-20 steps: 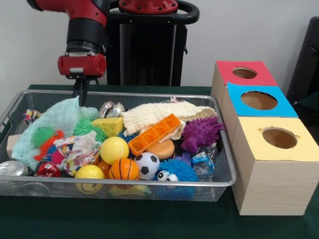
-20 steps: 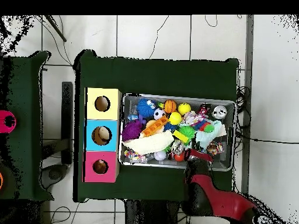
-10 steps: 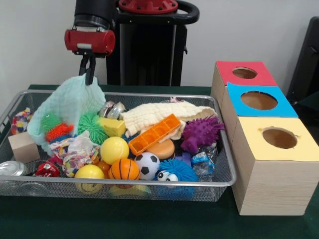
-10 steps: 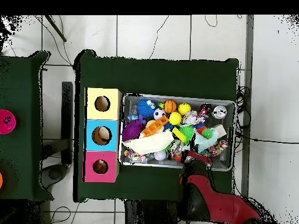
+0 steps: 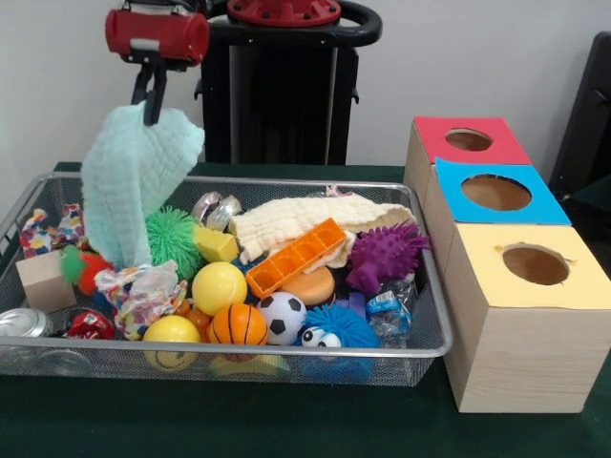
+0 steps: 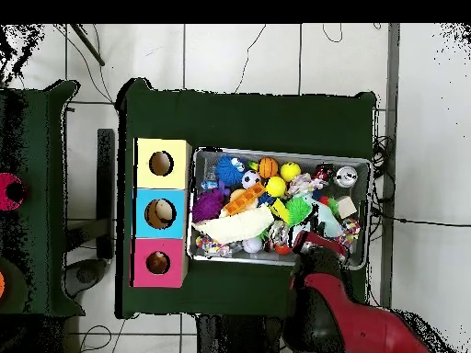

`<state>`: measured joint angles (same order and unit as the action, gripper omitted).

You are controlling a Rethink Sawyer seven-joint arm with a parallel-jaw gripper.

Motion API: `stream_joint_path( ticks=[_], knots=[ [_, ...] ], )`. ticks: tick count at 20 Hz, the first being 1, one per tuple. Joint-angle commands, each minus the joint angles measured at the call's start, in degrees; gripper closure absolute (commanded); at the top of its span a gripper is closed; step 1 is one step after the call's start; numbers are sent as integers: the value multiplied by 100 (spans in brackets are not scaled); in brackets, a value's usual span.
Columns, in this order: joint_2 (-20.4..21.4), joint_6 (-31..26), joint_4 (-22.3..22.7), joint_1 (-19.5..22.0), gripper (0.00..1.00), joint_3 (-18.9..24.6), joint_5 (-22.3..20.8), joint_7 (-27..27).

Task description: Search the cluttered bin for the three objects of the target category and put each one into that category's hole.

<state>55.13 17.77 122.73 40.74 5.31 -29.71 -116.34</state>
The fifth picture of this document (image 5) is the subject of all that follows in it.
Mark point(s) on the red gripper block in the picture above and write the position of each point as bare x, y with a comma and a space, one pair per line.
167, 31

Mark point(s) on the mint green muslin cloth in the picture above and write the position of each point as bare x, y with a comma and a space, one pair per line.
129, 181

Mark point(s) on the cream muslin cloth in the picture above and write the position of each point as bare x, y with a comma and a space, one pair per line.
286, 212

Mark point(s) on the orange plastic toy block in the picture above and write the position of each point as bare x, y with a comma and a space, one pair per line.
286, 264

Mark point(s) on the clear mesh bin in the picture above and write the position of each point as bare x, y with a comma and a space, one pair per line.
406, 367

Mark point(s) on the wooden box with three holes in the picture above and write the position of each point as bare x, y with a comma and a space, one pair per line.
525, 362

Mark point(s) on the yellow tennis ball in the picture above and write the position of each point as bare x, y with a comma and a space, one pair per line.
219, 288

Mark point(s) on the plain wooden cube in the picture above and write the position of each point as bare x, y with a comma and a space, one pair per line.
45, 284

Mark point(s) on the yellow smiley ball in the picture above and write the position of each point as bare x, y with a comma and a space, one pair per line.
171, 329

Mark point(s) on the orange toy basketball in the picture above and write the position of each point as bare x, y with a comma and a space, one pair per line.
237, 325

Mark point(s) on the black and white soccer ball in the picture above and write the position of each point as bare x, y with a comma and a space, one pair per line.
281, 315

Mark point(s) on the silver drink can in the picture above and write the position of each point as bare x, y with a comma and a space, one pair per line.
21, 322

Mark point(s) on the purple spiky ball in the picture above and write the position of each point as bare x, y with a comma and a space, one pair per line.
386, 253

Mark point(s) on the blue fuzzy ball with eyes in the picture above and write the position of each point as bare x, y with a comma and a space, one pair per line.
339, 319

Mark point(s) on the dark green tablecloth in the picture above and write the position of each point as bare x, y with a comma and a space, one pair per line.
238, 420

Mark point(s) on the black stand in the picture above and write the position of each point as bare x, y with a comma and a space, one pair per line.
587, 119

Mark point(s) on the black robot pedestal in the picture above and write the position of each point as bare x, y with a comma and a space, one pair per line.
286, 95

